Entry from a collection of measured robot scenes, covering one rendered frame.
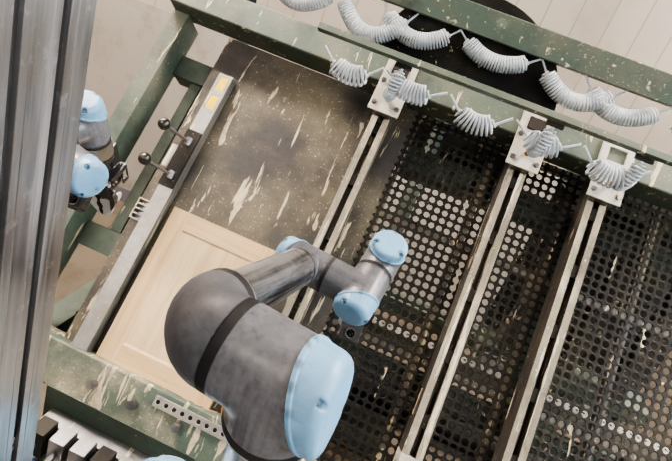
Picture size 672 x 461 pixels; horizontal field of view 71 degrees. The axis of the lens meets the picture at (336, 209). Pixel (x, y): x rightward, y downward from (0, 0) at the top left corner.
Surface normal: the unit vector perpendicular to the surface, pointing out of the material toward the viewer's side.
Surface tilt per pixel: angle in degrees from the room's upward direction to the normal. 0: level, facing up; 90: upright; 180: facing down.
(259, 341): 32
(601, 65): 90
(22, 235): 90
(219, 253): 57
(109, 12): 90
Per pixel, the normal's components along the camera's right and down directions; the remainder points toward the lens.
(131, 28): -0.15, 0.33
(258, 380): -0.17, -0.18
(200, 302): -0.18, -0.77
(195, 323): -0.28, -0.53
